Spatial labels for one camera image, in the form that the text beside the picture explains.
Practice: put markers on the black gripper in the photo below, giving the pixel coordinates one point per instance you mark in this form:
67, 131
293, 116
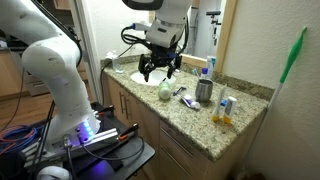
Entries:
162, 55

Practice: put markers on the green label hand soap bottle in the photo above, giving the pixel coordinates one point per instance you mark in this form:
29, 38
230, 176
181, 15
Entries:
164, 91

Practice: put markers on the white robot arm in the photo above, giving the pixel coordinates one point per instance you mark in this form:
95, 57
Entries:
53, 66

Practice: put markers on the stainless steel cup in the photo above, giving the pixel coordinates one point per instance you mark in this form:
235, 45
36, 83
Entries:
204, 90

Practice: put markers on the white oval sink basin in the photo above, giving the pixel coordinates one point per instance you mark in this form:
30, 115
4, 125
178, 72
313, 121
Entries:
156, 78

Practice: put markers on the blue razor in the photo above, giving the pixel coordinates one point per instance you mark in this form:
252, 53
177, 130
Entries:
179, 91

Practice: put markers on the small white bottle blue cap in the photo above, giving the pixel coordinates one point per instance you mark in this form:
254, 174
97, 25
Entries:
204, 74

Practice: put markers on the purple white toothpaste tube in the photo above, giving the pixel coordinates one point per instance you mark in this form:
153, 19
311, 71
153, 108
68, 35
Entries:
190, 101

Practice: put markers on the tall white tube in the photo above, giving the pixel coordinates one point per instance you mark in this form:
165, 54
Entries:
210, 65

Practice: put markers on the orange black clamp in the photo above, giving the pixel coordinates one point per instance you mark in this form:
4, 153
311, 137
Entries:
128, 131
105, 110

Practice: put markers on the white lotion tube blue logo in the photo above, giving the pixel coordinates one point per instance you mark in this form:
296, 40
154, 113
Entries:
218, 106

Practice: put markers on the wooden vanity cabinet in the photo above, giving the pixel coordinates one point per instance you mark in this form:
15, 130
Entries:
156, 140

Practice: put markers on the white door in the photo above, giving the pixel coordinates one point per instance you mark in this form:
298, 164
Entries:
86, 50

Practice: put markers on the short white tube yellow cap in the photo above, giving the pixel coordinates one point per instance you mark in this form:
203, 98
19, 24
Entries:
230, 111

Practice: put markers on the black robot platform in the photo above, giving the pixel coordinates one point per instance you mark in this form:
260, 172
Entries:
110, 160

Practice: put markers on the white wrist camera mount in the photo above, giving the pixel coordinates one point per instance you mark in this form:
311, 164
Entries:
165, 33

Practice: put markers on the aluminium mounting rail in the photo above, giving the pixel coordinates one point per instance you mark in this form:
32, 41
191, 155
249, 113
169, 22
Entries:
100, 138

